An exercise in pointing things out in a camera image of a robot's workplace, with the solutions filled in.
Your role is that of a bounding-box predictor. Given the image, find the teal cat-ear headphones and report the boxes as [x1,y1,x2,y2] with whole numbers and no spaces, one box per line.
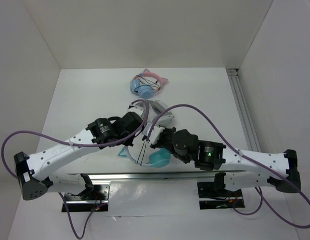
[117,146,171,168]

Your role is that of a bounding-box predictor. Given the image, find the black headphone cable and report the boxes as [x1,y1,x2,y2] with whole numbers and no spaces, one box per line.
[135,139,153,167]

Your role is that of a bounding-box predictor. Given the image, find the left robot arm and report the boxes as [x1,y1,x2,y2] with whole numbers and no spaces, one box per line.
[14,111,143,201]

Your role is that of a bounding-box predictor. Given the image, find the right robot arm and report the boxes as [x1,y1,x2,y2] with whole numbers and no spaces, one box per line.
[145,126,301,196]

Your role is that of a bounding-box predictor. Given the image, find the grey white headphones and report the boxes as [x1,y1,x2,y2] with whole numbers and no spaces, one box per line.
[142,100,174,127]

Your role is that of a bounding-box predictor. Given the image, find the pink blue cat-ear headphones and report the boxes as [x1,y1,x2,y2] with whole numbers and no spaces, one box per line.
[130,68,168,99]

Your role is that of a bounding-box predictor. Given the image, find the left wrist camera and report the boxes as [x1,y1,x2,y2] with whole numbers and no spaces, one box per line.
[127,101,145,118]

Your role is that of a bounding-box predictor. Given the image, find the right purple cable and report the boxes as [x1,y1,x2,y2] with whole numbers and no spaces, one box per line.
[146,103,310,229]

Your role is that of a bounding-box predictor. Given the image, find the aluminium front rail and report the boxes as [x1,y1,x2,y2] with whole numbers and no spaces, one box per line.
[67,169,235,181]

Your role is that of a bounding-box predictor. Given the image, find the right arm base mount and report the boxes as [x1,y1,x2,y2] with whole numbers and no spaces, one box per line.
[197,182,245,210]

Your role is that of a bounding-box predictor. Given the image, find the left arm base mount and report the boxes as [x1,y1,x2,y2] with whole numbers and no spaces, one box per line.
[64,181,110,213]

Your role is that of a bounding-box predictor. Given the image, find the aluminium side rail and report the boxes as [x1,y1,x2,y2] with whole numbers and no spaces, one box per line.
[226,68,261,152]

